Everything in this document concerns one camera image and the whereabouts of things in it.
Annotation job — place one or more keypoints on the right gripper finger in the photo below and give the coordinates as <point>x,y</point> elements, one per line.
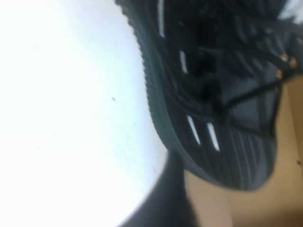
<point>161,201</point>

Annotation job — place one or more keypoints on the black knit sneaker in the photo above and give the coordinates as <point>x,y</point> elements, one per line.
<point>213,82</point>

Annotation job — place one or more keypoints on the brown cardboard shoe box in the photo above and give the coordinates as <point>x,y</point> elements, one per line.
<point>272,201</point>

